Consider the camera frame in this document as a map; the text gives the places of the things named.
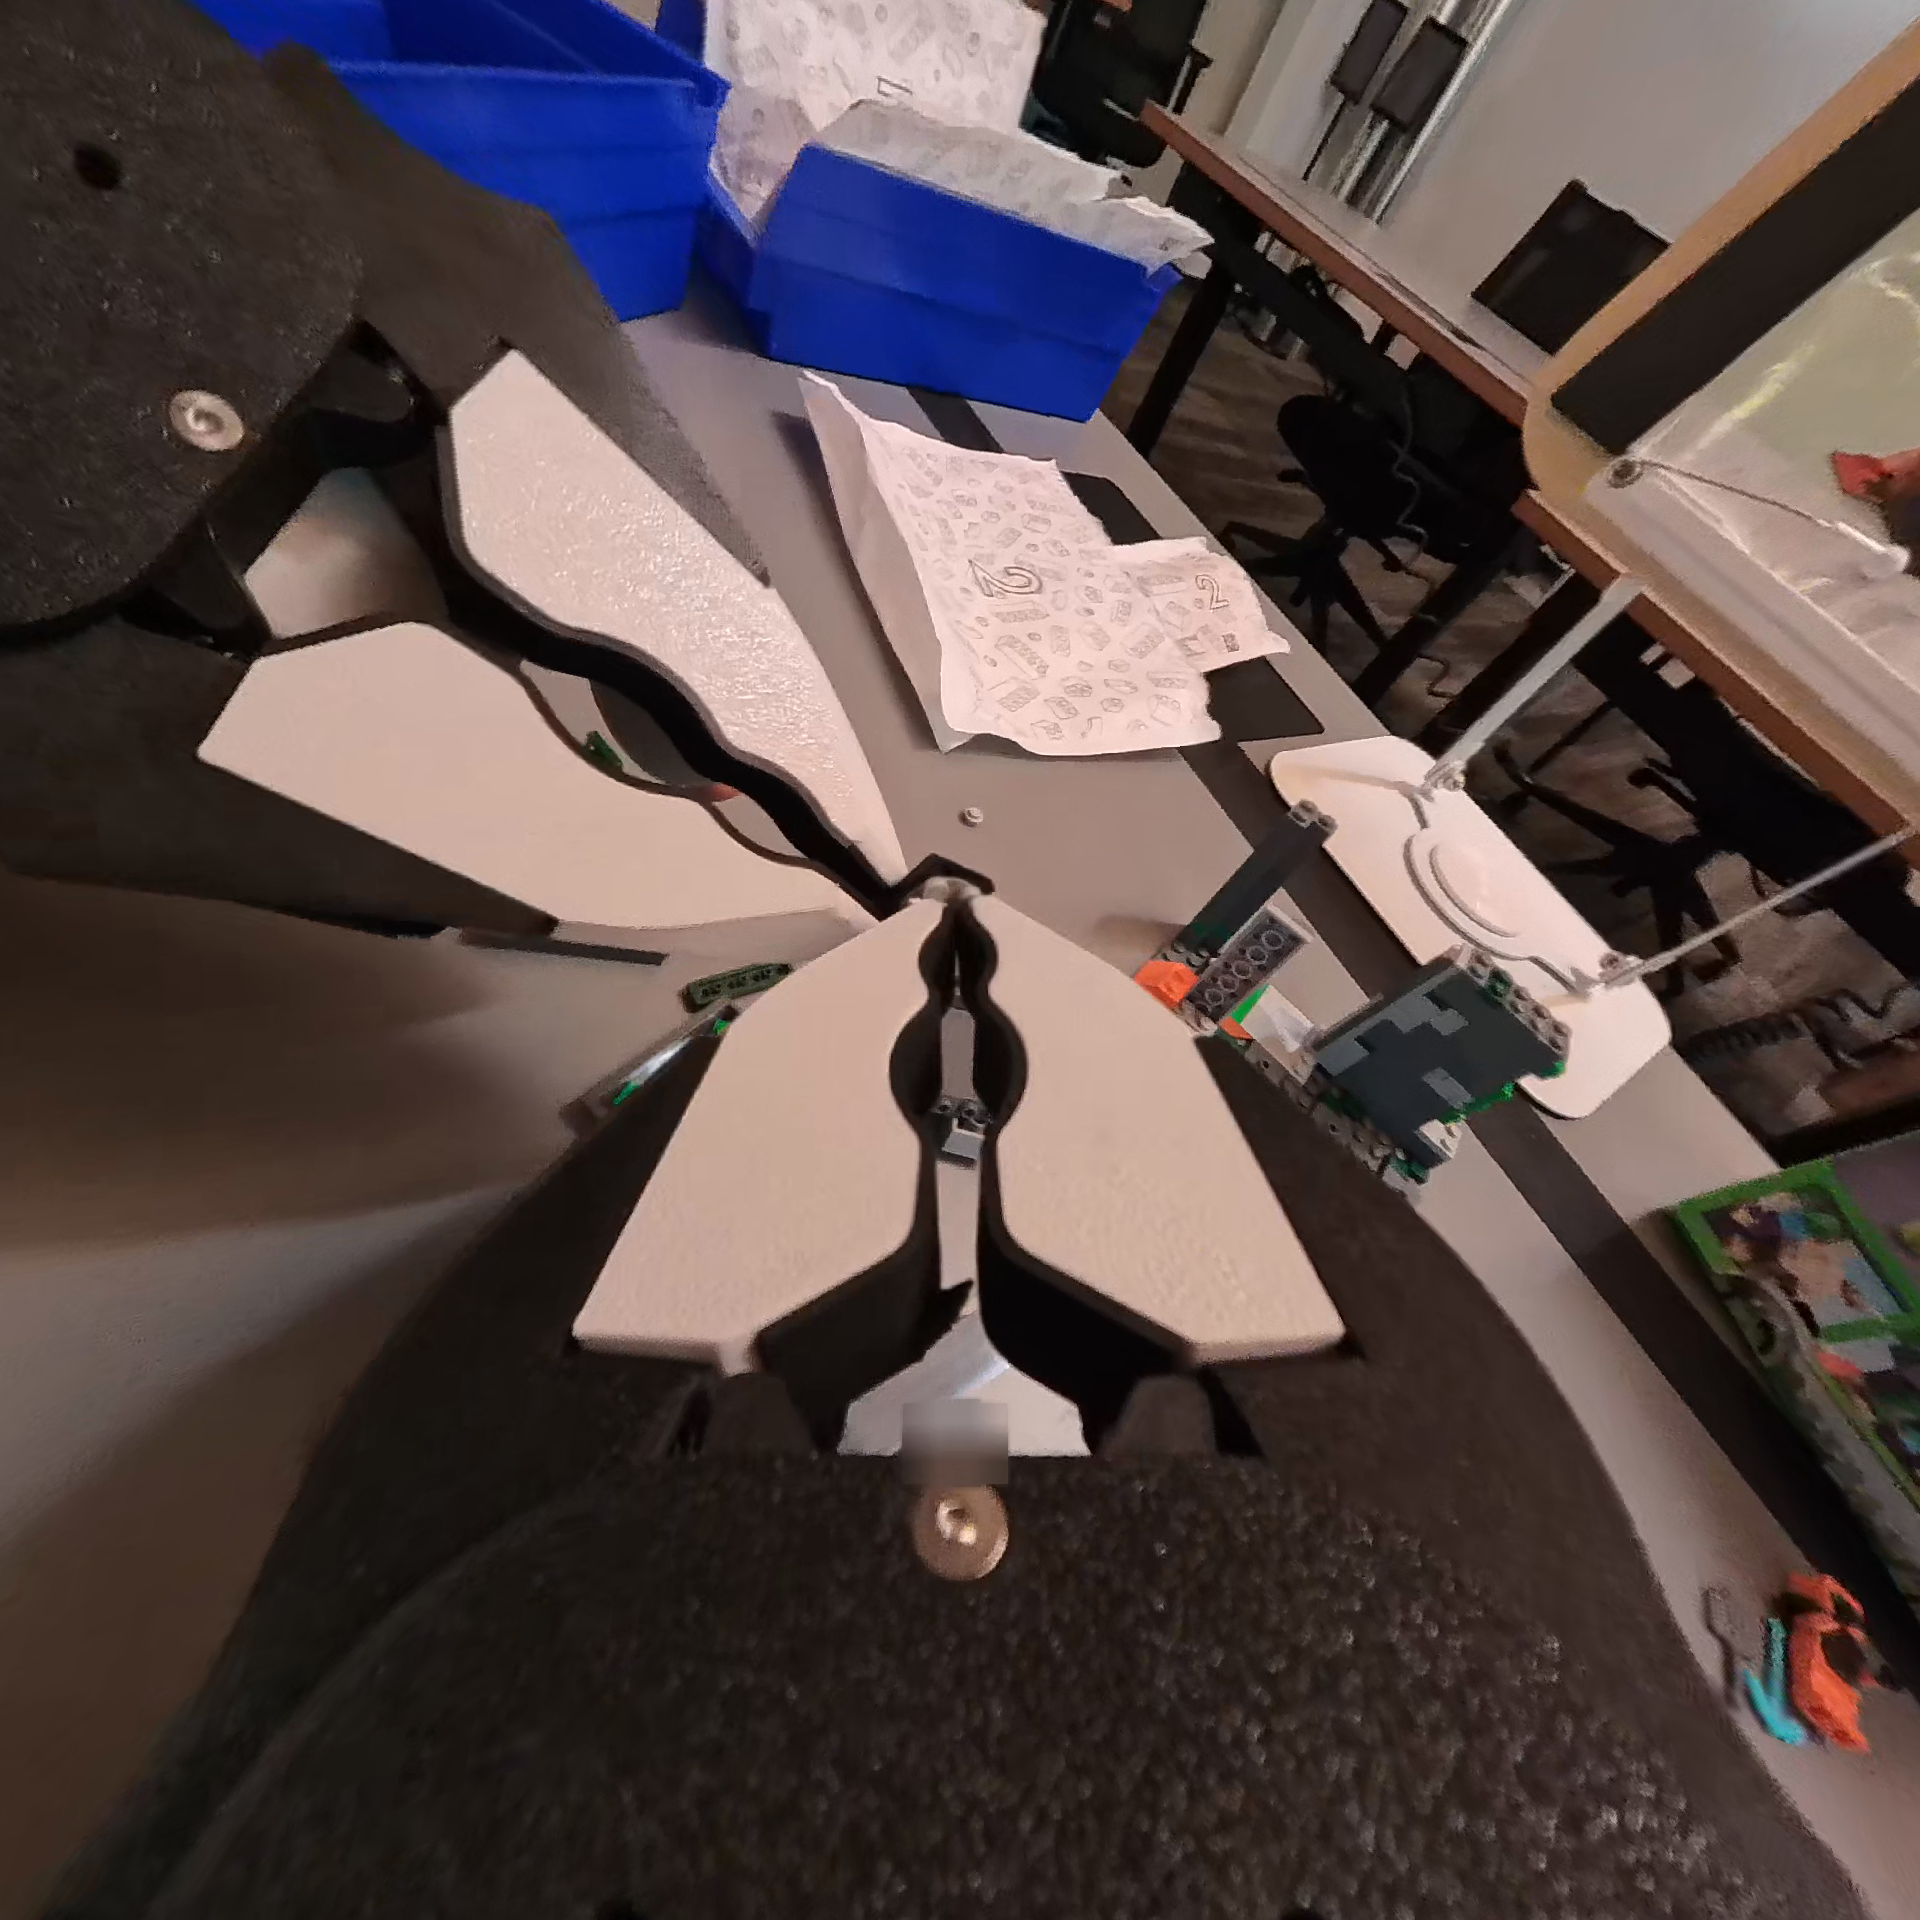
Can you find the small orange lego piece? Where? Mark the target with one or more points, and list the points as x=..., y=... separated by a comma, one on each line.
x=1825, y=1638

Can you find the dark blue-grey lego bar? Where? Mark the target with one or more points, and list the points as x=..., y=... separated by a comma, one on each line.
x=1255, y=895

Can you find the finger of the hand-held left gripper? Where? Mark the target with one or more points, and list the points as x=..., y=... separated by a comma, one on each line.
x=481, y=764
x=633, y=572

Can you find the blue storage bin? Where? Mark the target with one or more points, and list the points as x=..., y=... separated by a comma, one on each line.
x=510, y=122
x=963, y=301

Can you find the orange lego slope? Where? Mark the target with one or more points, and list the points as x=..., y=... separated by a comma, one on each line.
x=1164, y=977

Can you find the light blue lego piece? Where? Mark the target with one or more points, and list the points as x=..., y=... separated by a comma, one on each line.
x=1754, y=1680

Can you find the dark grey lego window frame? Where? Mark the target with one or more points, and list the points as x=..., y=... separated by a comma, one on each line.
x=644, y=1072

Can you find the instruction booklet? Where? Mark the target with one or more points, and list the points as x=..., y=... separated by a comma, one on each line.
x=1802, y=451

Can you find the lego set box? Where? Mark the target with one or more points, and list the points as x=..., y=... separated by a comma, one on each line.
x=1816, y=1350

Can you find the dark green holed lego plate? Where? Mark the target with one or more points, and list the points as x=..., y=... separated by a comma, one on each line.
x=735, y=980

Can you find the white printed paper bag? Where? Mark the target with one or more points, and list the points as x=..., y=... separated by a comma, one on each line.
x=1038, y=602

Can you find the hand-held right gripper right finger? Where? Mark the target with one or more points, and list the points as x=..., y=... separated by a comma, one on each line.
x=1170, y=1199

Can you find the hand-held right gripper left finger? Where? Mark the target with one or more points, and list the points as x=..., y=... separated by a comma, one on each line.
x=751, y=1199

